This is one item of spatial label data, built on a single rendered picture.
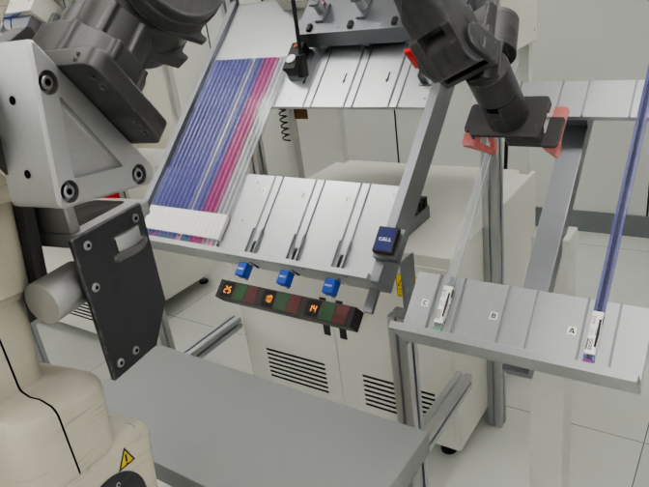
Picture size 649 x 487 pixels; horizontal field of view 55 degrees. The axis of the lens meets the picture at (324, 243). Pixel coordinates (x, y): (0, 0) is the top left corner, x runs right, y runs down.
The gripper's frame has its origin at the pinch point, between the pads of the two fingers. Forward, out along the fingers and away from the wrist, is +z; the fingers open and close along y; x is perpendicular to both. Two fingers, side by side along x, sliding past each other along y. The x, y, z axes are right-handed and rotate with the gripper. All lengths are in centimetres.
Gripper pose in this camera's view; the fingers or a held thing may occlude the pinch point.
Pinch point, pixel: (524, 150)
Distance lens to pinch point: 99.7
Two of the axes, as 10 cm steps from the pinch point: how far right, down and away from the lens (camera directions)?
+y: -8.0, -1.3, 5.9
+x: -3.5, 9.0, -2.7
